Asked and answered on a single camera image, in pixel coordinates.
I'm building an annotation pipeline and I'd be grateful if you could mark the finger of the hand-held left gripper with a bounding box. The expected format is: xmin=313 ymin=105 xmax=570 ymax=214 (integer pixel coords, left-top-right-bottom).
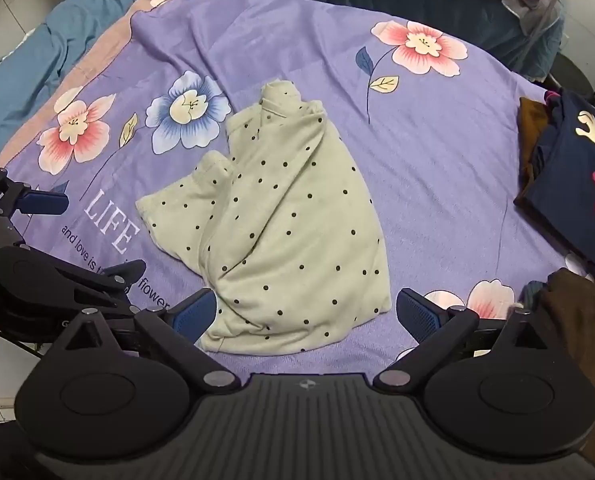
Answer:
xmin=52 ymin=259 xmax=148 ymax=313
xmin=0 ymin=168 xmax=71 ymax=217

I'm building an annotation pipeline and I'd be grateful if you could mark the pale green polka dot garment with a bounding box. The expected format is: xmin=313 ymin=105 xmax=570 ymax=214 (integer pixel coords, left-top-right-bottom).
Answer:
xmin=136 ymin=80 xmax=393 ymax=356

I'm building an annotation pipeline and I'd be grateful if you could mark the dark brown garment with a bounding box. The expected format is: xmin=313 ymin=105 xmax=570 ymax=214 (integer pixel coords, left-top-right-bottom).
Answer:
xmin=532 ymin=267 xmax=595 ymax=471

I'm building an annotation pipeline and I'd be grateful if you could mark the grey-blue cloth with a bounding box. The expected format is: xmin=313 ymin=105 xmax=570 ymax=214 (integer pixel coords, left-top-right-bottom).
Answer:
xmin=520 ymin=280 xmax=549 ymax=311

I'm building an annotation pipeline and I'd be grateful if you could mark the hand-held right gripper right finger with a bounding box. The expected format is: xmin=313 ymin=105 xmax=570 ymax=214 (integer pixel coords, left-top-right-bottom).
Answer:
xmin=372 ymin=287 xmax=549 ymax=394

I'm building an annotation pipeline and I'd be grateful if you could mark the black round stool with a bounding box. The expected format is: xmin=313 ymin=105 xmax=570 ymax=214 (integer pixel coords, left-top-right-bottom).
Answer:
xmin=547 ymin=54 xmax=595 ymax=93

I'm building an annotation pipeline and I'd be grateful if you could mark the navy printed shirt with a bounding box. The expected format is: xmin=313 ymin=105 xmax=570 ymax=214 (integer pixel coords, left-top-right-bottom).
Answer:
xmin=513 ymin=87 xmax=595 ymax=282

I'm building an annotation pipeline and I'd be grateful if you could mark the purple floral blanket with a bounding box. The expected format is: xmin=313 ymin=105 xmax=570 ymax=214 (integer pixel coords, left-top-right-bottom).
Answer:
xmin=0 ymin=0 xmax=595 ymax=376

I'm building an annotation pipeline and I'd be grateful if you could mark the folded brown garment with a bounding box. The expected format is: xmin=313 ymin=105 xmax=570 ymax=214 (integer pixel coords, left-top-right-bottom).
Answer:
xmin=518 ymin=96 xmax=554 ymax=196

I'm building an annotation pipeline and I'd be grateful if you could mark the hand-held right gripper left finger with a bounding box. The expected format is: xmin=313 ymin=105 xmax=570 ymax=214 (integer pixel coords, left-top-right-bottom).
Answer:
xmin=52 ymin=287 xmax=241 ymax=394

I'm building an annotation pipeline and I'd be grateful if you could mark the blue bedsheet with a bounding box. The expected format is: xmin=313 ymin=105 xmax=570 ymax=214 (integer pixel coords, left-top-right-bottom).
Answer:
xmin=0 ymin=0 xmax=208 ymax=171

